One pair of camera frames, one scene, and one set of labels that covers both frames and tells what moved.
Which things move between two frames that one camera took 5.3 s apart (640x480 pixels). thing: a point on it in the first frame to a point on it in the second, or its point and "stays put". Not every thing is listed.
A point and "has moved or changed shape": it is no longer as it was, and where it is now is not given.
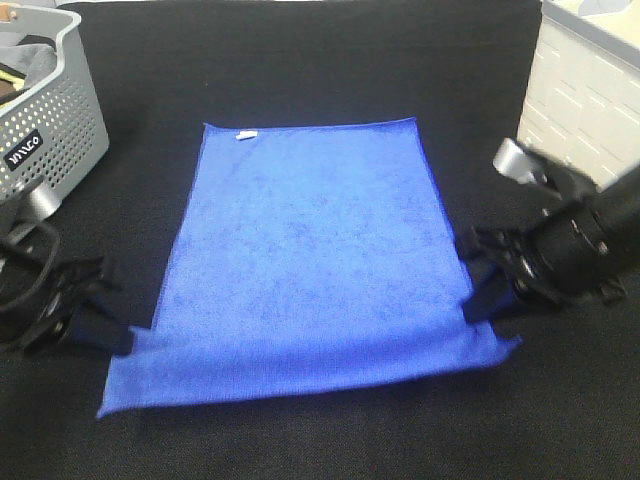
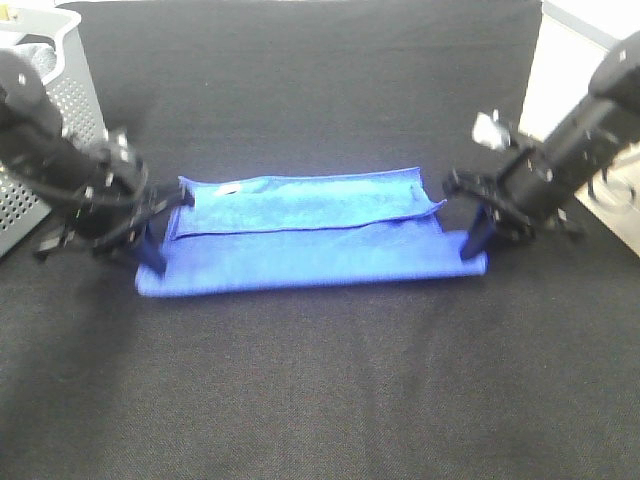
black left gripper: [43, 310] to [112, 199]
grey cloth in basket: [35, 61] stays put
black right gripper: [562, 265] to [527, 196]
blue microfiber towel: [310, 256] has moved or changed shape
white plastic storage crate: [582, 95] stays put
